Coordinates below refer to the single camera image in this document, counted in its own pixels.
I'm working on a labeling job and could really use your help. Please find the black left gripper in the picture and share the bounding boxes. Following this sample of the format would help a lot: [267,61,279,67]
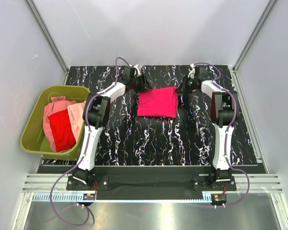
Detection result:
[130,73,152,94]

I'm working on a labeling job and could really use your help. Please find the magenta pink t-shirt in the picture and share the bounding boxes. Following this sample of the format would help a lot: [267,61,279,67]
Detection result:
[137,87,178,118]

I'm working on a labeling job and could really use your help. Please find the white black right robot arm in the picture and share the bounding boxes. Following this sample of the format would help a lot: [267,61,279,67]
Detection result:
[176,63,238,190]

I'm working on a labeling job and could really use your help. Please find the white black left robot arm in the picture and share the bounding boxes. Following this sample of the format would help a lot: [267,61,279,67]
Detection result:
[72,64,152,190]

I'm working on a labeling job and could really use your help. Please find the light pink shirt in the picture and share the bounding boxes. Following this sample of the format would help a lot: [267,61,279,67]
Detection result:
[67,101,86,142]

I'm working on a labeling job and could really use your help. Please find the salmon pink shirt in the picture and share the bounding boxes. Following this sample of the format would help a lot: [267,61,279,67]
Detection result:
[43,96,75,153]

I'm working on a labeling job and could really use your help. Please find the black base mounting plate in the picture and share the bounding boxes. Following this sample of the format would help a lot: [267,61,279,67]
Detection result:
[66,164,266,201]

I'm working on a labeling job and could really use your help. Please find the red folded shirt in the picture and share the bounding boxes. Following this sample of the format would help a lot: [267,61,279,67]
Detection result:
[48,110,76,152]

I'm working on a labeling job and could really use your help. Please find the olive green plastic bin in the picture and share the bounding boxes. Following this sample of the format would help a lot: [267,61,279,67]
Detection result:
[20,85,90,161]

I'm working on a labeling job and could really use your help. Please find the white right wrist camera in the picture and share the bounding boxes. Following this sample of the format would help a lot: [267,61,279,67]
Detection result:
[188,63,196,79]

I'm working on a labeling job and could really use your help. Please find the aluminium left frame post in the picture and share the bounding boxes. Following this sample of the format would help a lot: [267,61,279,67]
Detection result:
[24,0,69,74]

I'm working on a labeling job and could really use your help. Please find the aluminium frame post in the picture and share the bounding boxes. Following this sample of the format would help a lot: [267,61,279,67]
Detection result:
[24,0,69,74]
[232,0,278,72]

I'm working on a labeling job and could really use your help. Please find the aluminium right frame post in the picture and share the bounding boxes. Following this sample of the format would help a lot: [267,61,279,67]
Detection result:
[232,0,278,72]

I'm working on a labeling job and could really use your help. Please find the white slotted cable duct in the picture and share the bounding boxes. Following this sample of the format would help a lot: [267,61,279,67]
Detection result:
[33,192,212,204]

